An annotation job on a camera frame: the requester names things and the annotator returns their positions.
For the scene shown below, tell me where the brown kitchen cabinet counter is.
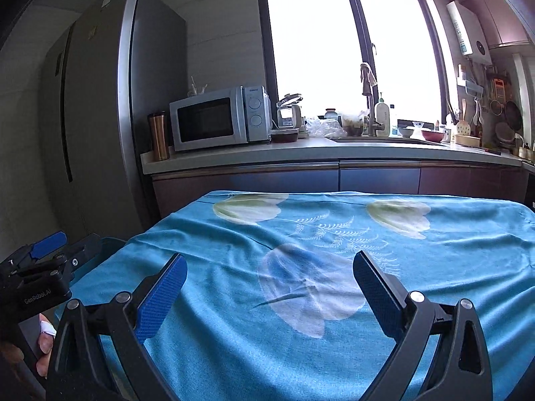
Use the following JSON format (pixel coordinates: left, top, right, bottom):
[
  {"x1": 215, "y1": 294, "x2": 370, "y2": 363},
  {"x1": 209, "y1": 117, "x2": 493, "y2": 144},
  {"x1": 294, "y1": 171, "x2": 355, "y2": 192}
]
[{"x1": 140, "y1": 139, "x2": 534, "y2": 216}]

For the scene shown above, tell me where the left hand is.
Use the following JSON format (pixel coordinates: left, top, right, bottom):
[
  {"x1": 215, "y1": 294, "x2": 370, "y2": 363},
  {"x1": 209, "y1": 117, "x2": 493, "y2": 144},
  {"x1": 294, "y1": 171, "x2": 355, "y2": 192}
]
[{"x1": 1, "y1": 313, "x2": 56, "y2": 378}]

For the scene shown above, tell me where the blue floral tablecloth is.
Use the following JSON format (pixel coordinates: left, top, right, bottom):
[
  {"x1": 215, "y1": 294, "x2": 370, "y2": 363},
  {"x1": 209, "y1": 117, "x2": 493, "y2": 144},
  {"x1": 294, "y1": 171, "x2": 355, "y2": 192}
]
[{"x1": 73, "y1": 191, "x2": 534, "y2": 400}]

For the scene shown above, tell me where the red bowl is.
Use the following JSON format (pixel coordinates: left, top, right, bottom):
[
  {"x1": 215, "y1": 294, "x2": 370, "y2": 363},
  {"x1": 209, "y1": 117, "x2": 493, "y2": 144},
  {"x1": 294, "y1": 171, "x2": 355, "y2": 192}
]
[{"x1": 422, "y1": 129, "x2": 444, "y2": 143}]

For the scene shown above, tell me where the white soap bottle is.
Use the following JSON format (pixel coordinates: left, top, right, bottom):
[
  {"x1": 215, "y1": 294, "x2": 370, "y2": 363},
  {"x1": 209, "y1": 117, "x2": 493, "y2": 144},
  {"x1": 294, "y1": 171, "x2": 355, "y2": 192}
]
[{"x1": 373, "y1": 97, "x2": 390, "y2": 138}]

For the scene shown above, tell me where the dark red dish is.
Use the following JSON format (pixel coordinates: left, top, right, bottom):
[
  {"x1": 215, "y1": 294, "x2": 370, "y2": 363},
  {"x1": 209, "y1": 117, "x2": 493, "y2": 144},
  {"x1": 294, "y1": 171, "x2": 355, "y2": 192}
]
[{"x1": 270, "y1": 129, "x2": 299, "y2": 143}]

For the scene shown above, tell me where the copper thermos tumbler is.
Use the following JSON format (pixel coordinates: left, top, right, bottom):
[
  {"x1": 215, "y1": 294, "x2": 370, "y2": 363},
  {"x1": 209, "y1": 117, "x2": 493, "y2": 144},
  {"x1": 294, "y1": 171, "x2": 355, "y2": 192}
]
[{"x1": 148, "y1": 111, "x2": 170, "y2": 161}]

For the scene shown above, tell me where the white microwave oven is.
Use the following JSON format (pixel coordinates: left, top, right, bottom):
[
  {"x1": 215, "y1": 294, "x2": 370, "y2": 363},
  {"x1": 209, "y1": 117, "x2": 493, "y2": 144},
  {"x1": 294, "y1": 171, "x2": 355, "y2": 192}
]
[{"x1": 170, "y1": 86, "x2": 272, "y2": 152}]

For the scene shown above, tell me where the grey refrigerator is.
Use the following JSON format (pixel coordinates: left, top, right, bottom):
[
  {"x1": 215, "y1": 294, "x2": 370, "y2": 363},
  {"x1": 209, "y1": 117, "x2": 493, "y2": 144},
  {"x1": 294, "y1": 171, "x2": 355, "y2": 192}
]
[{"x1": 38, "y1": 0, "x2": 188, "y2": 241}]

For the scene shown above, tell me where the white water heater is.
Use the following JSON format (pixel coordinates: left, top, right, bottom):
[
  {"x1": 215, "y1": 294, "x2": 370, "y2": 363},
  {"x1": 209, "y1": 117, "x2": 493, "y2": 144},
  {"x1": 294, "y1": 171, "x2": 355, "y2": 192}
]
[{"x1": 446, "y1": 0, "x2": 493, "y2": 66}]

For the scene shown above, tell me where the pink wall cabinet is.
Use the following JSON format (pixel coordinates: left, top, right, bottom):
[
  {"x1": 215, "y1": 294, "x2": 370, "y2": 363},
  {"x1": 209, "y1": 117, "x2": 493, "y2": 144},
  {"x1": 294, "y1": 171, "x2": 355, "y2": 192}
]
[{"x1": 461, "y1": 0, "x2": 533, "y2": 49}]

